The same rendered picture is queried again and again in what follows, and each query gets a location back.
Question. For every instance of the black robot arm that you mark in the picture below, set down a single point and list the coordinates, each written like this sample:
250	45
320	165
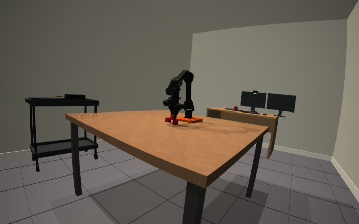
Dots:
174	90

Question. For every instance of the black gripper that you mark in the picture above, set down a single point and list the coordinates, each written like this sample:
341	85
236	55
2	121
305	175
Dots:
176	107

